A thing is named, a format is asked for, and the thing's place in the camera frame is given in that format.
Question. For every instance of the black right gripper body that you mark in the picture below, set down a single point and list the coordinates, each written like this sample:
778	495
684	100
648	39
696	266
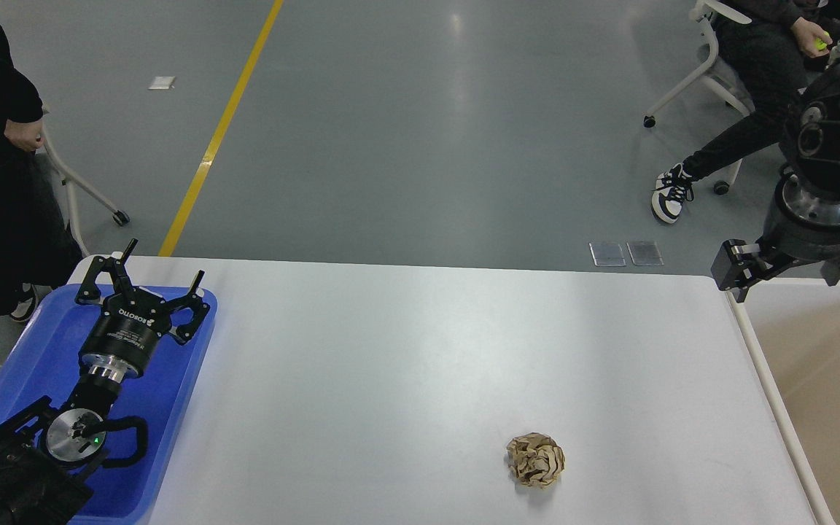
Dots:
800	224

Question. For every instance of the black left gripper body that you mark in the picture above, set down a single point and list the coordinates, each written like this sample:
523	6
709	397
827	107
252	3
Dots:
126	334

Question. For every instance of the brown paper ball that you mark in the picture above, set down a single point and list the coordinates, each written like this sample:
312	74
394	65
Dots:
535	460

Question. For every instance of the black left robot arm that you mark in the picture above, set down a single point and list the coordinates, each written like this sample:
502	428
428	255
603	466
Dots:
93	395

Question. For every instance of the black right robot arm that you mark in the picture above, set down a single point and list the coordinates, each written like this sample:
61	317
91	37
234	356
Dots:
811	139

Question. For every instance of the blue plastic tray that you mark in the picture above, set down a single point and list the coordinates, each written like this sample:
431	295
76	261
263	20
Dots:
45	362

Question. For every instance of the metal floor plate right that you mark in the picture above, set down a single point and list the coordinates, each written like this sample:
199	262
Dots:
645	253

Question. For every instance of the metal floor plate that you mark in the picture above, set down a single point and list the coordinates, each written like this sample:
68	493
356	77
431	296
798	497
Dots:
645	253
607	254

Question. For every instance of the beige plastic bin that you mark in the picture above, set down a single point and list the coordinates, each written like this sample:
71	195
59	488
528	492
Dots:
792	330

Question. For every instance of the metal floor plate left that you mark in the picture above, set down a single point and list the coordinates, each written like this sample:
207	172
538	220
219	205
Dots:
607	254

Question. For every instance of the seated person in black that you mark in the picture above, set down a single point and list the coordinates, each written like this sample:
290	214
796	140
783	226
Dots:
769	55

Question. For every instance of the white rolling chair right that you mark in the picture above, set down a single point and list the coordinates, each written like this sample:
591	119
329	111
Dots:
712	72

